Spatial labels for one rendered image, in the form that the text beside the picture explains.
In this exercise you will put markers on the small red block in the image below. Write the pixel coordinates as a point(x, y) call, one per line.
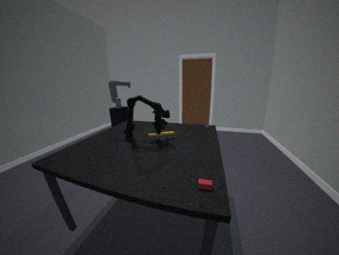
point(205, 184)

